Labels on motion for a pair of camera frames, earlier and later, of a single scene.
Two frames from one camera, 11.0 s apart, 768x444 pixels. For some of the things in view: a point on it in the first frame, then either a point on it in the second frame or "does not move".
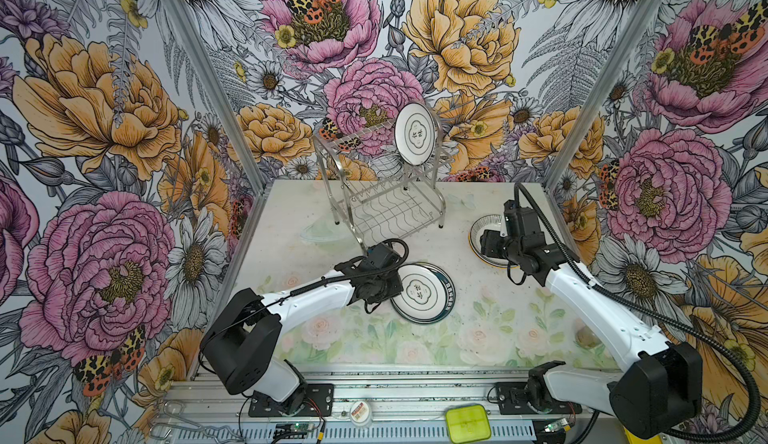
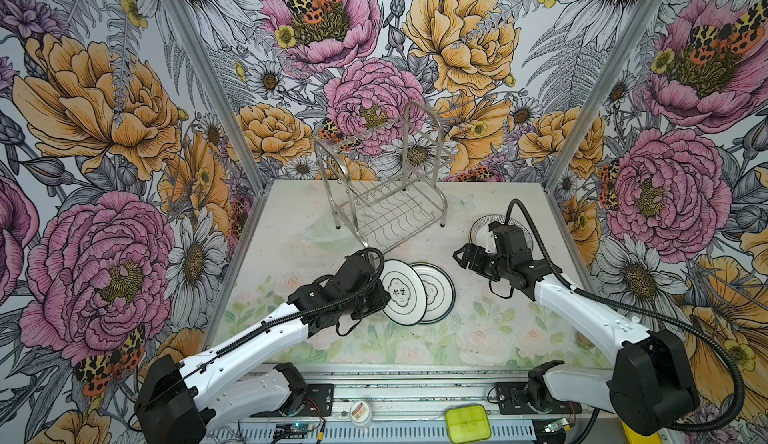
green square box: (468, 424) does not move
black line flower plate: (428, 293) does not move
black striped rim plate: (492, 223) does not move
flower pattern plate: (415, 134) → (408, 301)
